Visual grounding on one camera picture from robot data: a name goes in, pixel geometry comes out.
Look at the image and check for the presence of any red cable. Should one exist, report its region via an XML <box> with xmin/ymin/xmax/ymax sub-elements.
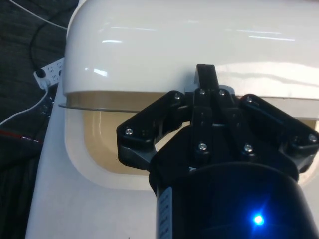
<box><xmin>0</xmin><ymin>129</ymin><xmax>40</xmax><ymax>144</ymax></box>

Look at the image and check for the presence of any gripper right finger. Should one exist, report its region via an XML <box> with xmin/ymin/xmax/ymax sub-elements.
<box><xmin>216</xmin><ymin>88</ymin><xmax>319</xmax><ymax>174</ymax></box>

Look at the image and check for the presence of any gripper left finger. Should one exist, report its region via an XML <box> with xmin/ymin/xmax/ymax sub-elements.
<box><xmin>116</xmin><ymin>63</ymin><xmax>221</xmax><ymax>168</ymax></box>

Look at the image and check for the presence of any rounded box lid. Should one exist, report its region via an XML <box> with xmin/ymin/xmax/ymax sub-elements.
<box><xmin>58</xmin><ymin>0</ymin><xmax>319</xmax><ymax>111</ymax></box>

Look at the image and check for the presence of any black cable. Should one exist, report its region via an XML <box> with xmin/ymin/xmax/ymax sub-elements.
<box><xmin>30</xmin><ymin>0</ymin><xmax>78</xmax><ymax>75</ymax></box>

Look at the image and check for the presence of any cream box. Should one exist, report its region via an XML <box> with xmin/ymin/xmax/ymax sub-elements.
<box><xmin>63</xmin><ymin>92</ymin><xmax>319</xmax><ymax>191</ymax></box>

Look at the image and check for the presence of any white power strip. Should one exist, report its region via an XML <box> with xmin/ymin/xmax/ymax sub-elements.
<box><xmin>33</xmin><ymin>57</ymin><xmax>66</xmax><ymax>89</ymax></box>

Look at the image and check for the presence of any white cable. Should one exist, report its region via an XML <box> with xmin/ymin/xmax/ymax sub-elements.
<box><xmin>14</xmin><ymin>0</ymin><xmax>68</xmax><ymax>30</ymax></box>
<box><xmin>0</xmin><ymin>87</ymin><xmax>52</xmax><ymax>125</ymax></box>

